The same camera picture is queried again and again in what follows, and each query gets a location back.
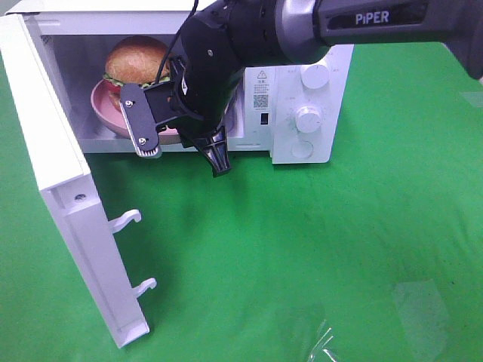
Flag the white microwave oven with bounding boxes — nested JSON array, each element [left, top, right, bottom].
[[1, 1, 353, 164]]

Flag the white upper dial knob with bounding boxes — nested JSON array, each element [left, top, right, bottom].
[[300, 63, 330, 90]]

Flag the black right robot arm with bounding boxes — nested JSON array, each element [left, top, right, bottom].
[[174, 1, 482, 175]]

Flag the toy hamburger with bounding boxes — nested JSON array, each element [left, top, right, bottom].
[[103, 35, 168, 112]]

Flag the white dial knob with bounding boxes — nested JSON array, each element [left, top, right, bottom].
[[295, 106, 322, 133], [300, 63, 330, 90]]

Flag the round white door-release button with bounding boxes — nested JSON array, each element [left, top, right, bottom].
[[291, 140, 314, 159]]

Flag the black camera cable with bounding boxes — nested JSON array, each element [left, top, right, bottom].
[[152, 0, 201, 86]]

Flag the green table mat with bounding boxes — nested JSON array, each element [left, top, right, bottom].
[[1, 44, 482, 361]]

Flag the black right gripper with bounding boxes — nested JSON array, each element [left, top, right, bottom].
[[168, 7, 246, 177]]

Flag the white microwave door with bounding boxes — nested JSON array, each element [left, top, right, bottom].
[[1, 13, 156, 348]]

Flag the white lower dial knob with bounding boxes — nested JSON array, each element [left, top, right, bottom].
[[295, 106, 322, 133]]

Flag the clear tape patch front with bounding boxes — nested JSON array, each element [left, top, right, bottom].
[[306, 308, 343, 362]]

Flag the pink round plate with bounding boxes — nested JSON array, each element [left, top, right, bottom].
[[91, 80, 244, 139]]

